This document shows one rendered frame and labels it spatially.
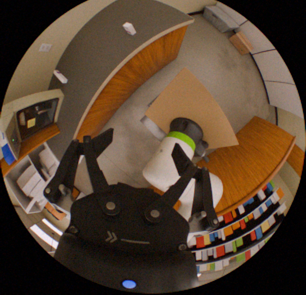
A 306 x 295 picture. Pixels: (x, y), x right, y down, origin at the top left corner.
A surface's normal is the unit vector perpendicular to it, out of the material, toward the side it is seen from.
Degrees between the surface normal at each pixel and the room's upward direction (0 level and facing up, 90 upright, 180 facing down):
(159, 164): 61
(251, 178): 90
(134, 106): 0
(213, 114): 45
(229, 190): 90
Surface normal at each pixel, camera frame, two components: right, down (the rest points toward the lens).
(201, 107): -0.54, 0.76
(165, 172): -0.11, -0.45
